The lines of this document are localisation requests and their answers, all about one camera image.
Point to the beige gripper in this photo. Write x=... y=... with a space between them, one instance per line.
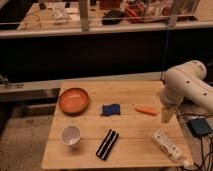
x=166 y=114

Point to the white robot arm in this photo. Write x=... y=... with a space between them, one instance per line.
x=185 y=81

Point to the orange carrot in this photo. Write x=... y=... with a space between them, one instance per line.
x=148 y=111

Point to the black power adapter box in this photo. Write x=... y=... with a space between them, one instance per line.
x=199 y=127

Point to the black white striped eraser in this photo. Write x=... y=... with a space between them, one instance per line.
x=107 y=144

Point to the orange wooden bowl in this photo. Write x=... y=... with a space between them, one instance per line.
x=73 y=101

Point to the white cup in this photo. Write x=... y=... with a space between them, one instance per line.
x=70 y=136

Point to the red object on shelf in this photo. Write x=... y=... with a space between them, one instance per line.
x=135 y=13

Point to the black bag on shelf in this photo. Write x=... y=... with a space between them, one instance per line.
x=112 y=17

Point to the grey metal post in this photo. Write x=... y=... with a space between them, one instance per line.
x=83 y=9

